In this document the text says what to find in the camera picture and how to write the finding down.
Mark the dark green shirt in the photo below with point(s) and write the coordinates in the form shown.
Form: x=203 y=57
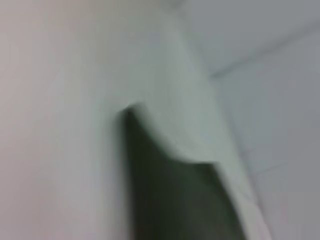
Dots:
x=180 y=195

